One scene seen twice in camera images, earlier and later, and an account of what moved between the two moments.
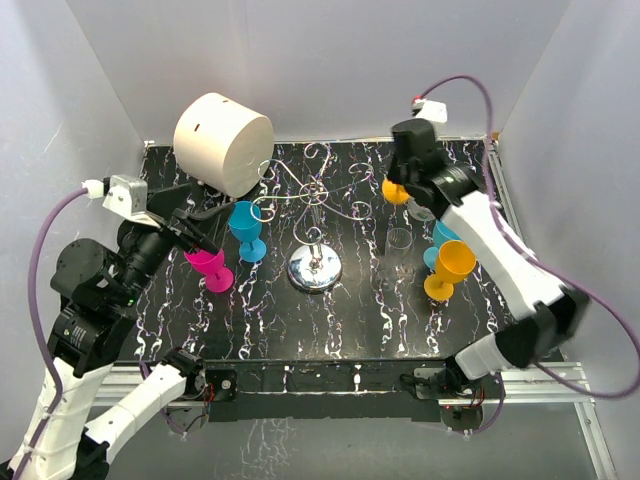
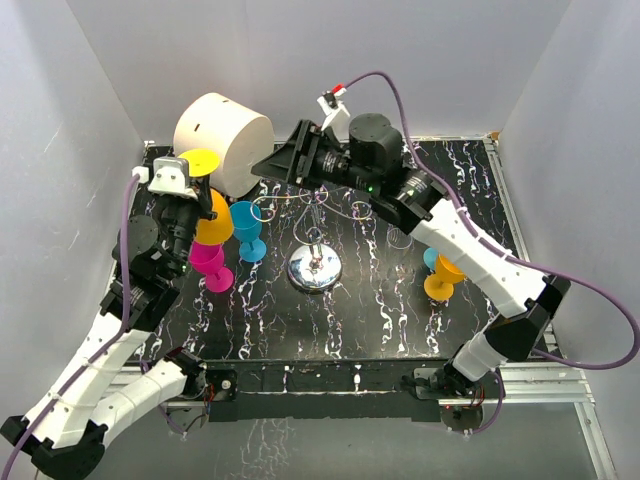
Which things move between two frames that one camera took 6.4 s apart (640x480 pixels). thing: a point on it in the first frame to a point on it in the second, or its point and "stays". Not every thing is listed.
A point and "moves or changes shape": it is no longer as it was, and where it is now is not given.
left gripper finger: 177,200 to 199,186
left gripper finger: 187,221 to 205,198
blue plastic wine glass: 245,224 stays
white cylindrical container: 224,144 stays
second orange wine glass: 456,260 stays
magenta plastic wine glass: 211,263 stays
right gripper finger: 402,176 to 278,164
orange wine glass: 394,193 moves or changes shape
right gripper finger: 423,194 to 303,147
